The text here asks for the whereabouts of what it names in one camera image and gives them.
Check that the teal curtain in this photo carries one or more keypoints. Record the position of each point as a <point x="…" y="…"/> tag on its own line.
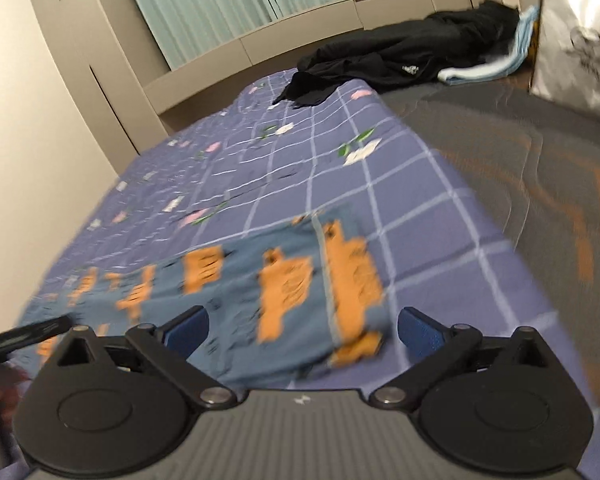
<point x="205" y="5"/>

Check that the purple checked floral blanket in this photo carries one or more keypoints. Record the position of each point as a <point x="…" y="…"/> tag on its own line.
<point x="330" y="175"/>

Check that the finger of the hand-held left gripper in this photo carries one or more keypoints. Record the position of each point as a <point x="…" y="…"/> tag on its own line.
<point x="20" y="337"/>

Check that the light blue folded cloth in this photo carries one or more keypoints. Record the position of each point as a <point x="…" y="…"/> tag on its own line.
<point x="480" y="71"/>

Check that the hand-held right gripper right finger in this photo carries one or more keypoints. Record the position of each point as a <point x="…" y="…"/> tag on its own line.
<point x="420" y="332"/>

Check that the black jacket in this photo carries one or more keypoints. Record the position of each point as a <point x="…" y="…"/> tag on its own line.
<point x="405" y="50"/>

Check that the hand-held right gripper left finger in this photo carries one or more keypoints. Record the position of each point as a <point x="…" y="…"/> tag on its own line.
<point x="187" y="329"/>

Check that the grey bed mattress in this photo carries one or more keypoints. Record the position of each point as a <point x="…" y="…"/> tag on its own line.
<point x="480" y="135"/>

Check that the white shopping bag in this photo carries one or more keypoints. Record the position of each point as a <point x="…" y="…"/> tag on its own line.
<point x="575" y="60"/>

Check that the blue pants with orange print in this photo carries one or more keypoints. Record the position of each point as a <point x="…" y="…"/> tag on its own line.
<point x="240" y="280"/>

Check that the beige wardrobe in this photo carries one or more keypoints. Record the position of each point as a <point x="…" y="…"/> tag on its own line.
<point x="80" y="35"/>

